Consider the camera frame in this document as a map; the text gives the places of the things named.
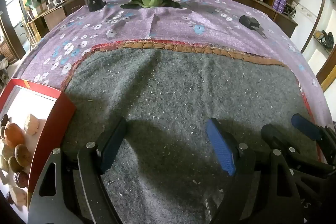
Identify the dark shelf clutter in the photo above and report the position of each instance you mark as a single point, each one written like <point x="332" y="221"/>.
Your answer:
<point x="325" y="39"/>

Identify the purple floral cloth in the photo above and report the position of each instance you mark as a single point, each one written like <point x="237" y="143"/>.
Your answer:
<point x="183" y="22"/>

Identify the orange tangerine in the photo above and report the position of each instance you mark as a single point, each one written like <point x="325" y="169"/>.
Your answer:
<point x="12" y="134"/>

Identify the green plastic bag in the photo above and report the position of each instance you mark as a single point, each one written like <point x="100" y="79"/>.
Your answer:
<point x="32" y="2"/>

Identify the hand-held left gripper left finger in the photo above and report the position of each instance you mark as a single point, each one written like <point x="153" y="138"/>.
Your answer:
<point x="113" y="146"/>

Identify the grey felt mat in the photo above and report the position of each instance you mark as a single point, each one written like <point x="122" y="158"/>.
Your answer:
<point x="170" y="87"/>

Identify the black cylinder part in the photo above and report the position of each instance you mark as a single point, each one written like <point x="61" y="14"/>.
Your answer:
<point x="94" y="2"/>

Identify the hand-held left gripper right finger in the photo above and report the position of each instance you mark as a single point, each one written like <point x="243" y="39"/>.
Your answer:
<point x="220" y="145"/>

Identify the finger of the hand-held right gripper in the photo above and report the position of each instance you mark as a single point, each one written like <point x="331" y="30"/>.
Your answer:
<point x="305" y="127"/>
<point x="278" y="136"/>

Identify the purple spray can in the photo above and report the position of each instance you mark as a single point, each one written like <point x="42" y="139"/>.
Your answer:
<point x="284" y="3"/>
<point x="277" y="2"/>

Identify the red white tray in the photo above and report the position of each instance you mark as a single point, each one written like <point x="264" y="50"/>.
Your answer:
<point x="56" y="111"/>

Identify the small black clip device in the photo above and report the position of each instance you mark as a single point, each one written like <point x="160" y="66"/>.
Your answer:
<point x="249" y="21"/>

